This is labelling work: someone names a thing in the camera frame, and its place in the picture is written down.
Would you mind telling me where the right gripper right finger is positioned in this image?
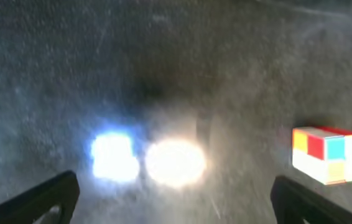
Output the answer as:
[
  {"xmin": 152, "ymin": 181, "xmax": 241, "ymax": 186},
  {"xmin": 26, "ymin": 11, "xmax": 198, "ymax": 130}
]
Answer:
[{"xmin": 270, "ymin": 175, "xmax": 352, "ymax": 224}]

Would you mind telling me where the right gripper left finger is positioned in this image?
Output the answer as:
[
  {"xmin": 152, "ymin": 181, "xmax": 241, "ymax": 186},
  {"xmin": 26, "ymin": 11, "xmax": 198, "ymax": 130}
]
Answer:
[{"xmin": 0, "ymin": 170, "xmax": 81, "ymax": 224}]

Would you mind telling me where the many-coloured puzzle cube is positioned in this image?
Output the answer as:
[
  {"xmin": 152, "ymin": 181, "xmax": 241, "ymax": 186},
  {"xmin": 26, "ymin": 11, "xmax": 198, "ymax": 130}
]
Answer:
[{"xmin": 290, "ymin": 126, "xmax": 352, "ymax": 186}]

